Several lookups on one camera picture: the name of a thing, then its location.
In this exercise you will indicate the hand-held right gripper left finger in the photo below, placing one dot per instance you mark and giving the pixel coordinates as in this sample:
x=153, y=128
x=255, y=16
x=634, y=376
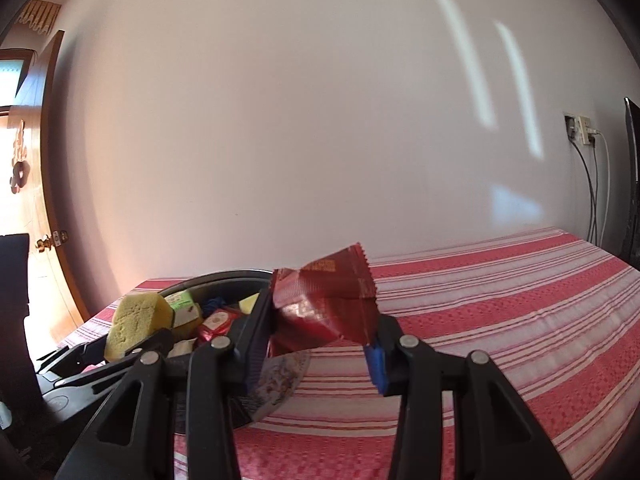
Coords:
x=257, y=342

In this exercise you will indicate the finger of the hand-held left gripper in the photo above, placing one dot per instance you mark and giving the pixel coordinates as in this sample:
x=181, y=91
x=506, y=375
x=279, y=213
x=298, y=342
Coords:
x=85, y=353
x=160, y=338

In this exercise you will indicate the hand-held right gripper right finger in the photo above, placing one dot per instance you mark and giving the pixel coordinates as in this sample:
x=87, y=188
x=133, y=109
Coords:
x=375, y=366

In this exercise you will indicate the pale yellow-green sponge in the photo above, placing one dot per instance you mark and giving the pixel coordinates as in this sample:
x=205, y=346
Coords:
x=135, y=322

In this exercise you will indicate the green snack packet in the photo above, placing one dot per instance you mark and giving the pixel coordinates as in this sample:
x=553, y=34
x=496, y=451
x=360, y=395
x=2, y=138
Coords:
x=181, y=301

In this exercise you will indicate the round metal tin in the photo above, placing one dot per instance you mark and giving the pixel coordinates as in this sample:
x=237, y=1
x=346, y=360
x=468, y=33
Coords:
x=282, y=377

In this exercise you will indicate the red snack packet white label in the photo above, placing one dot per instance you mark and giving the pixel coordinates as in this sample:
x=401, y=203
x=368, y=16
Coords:
x=217, y=322

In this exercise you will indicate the blue cloth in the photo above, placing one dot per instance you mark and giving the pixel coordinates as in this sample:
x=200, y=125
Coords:
x=215, y=303

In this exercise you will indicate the dark red snack packet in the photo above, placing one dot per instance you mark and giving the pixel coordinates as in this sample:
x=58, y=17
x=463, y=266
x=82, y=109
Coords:
x=325, y=305

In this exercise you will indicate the red striped cloth desktop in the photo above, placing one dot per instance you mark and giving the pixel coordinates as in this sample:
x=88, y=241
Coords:
x=500, y=310

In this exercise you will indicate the black chair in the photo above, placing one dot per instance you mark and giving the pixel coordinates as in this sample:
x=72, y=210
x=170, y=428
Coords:
x=15, y=310

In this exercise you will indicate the brass door knob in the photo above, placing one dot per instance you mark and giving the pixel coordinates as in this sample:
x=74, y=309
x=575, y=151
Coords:
x=44, y=244

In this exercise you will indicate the door lock plate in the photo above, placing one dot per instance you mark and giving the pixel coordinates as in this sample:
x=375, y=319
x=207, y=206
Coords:
x=60, y=237

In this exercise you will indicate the light wooden door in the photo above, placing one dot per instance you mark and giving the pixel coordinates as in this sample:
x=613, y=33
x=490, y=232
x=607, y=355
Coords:
x=35, y=175

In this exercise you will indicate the door hanging ornament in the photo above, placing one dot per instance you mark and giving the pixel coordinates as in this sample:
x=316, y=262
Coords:
x=19, y=160

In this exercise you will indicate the transom window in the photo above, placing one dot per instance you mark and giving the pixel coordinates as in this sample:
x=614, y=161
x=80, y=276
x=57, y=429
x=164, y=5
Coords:
x=12, y=75

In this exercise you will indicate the black television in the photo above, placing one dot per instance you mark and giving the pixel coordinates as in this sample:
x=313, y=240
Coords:
x=633, y=160

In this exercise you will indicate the yellow fringed valance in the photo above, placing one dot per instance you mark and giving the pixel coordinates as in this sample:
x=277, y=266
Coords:
x=37, y=17

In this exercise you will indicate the white wall socket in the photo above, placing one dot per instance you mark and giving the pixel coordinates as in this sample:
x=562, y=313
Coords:
x=580, y=127

